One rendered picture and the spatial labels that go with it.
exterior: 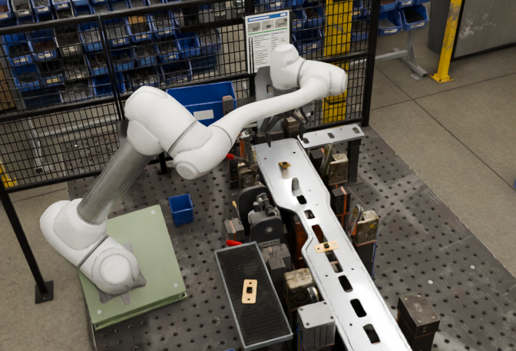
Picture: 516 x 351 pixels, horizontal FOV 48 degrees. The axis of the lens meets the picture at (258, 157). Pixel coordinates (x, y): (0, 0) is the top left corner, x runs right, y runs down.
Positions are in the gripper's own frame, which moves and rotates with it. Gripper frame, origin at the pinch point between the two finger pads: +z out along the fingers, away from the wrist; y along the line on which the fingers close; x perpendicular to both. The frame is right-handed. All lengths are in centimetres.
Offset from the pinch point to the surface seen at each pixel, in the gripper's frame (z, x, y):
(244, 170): 9.6, -2.2, -17.9
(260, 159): 14.7, 9.0, -8.1
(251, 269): -2, -62, -31
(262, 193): -4.0, -32.0, -18.6
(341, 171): 16.1, -7.9, 21.8
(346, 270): 14, -59, 2
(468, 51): 95, 189, 222
